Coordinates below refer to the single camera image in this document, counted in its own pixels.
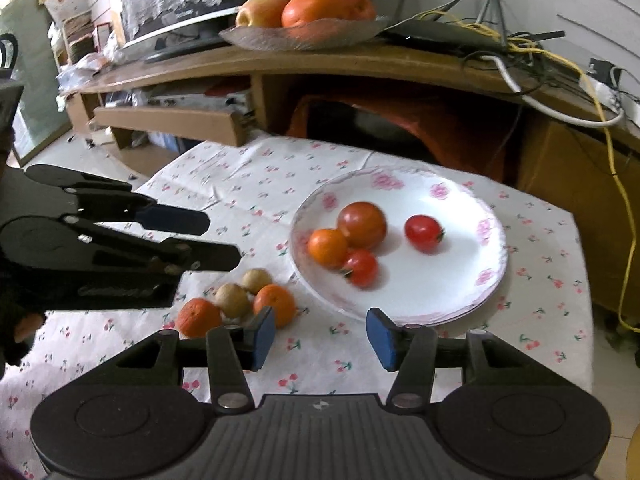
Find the small red tomato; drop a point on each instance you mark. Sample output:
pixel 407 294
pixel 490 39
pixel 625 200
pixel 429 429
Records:
pixel 424 233
pixel 361 267

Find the black monitor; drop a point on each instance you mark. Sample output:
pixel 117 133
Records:
pixel 190 20

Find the clear plastic bag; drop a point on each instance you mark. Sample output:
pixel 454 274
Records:
pixel 85 67

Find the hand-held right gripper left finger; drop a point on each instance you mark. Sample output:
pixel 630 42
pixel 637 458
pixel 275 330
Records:
pixel 262 340

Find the wooden keyboard tray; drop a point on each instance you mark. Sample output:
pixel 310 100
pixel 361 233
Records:
pixel 170 125

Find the small brown kiwi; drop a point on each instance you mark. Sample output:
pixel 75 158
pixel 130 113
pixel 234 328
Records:
pixel 257 280
pixel 232 301

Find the wrinkled orange tangerine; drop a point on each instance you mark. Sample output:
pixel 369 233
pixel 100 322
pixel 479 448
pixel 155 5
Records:
pixel 197 317

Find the yellow red apple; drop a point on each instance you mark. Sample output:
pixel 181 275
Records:
pixel 260 11

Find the smooth orange tangerine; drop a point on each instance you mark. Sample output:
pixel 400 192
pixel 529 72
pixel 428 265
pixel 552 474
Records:
pixel 277 302

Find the person's left hand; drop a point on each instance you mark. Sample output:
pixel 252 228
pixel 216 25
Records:
pixel 15 345

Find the white power strip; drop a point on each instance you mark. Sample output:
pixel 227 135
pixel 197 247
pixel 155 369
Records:
pixel 607 87

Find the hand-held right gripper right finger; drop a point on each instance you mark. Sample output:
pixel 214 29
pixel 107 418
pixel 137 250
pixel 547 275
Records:
pixel 380 340

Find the large red tomato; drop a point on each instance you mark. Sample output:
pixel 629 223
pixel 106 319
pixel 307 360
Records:
pixel 362 225

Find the stack of boxes and papers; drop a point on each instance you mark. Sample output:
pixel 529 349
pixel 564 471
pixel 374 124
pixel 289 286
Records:
pixel 80 15

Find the cherry print tablecloth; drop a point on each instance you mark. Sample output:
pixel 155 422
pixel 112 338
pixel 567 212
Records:
pixel 240 185

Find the black router with antennas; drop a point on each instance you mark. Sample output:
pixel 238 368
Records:
pixel 450 35

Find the framed green glass panel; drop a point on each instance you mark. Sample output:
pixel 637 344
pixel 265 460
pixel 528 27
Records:
pixel 32 85

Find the glass fruit dish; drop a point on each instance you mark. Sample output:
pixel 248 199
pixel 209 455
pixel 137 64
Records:
pixel 300 40

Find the large red orange grapefruit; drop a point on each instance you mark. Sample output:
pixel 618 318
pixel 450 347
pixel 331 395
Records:
pixel 327 8

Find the white floral plate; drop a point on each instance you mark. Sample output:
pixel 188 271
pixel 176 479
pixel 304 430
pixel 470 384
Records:
pixel 450 280

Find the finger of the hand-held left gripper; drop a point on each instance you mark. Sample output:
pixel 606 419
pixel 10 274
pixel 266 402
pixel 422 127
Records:
pixel 175 220
pixel 215 256

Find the small orange tangerine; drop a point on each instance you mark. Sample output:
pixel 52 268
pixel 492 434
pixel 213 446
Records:
pixel 327 248

